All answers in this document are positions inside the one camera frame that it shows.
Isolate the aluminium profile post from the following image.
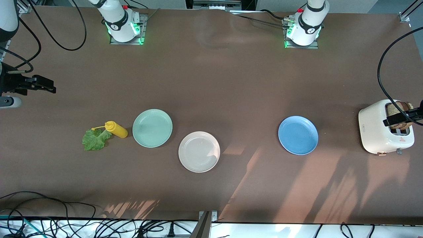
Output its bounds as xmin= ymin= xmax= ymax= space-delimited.
xmin=193 ymin=211 xmax=218 ymax=238

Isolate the yellow mustard squeeze bottle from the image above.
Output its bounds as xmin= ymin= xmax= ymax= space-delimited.
xmin=92 ymin=121 xmax=128 ymax=139

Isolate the teal cable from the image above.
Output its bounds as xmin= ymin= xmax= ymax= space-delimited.
xmin=0 ymin=215 xmax=35 ymax=238

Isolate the beige plate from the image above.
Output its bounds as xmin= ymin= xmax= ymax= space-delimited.
xmin=178 ymin=131 xmax=221 ymax=173

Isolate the grey cable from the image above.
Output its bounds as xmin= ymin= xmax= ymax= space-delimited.
xmin=141 ymin=7 xmax=161 ymax=25

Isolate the mint green plate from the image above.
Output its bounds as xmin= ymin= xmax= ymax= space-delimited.
xmin=132 ymin=109 xmax=173 ymax=148

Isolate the grey left arm base plate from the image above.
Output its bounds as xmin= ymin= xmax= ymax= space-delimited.
xmin=284 ymin=18 xmax=319 ymax=49

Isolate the white toaster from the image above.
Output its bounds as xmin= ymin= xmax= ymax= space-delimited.
xmin=358 ymin=99 xmax=415 ymax=156

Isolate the brown table mat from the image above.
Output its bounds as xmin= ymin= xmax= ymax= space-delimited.
xmin=0 ymin=6 xmax=423 ymax=226

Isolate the grey power strip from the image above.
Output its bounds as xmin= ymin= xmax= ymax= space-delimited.
xmin=185 ymin=0 xmax=257 ymax=11

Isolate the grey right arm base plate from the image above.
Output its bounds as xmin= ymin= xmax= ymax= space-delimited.
xmin=110 ymin=14 xmax=147 ymax=46

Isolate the green lettuce leaf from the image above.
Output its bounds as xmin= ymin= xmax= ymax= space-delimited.
xmin=82 ymin=128 xmax=112 ymax=151

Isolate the blue plate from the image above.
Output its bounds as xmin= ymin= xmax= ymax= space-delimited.
xmin=278 ymin=116 xmax=319 ymax=155

